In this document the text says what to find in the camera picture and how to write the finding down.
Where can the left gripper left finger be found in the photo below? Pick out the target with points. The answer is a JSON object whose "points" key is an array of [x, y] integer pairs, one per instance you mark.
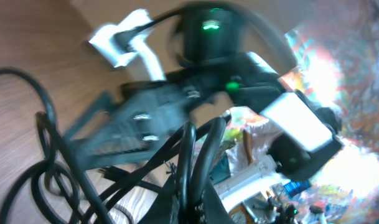
{"points": [[165, 209]]}

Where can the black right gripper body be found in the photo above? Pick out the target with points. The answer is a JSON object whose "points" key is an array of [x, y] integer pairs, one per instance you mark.
{"points": [[190, 89]]}

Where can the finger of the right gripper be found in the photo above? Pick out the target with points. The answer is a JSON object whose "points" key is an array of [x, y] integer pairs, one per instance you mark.
{"points": [[132, 132]]}

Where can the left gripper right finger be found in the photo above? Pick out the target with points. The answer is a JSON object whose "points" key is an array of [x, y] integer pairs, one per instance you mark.
{"points": [[214, 211]]}

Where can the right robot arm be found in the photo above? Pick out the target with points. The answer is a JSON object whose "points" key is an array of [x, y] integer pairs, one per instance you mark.
{"points": [[226, 49]]}

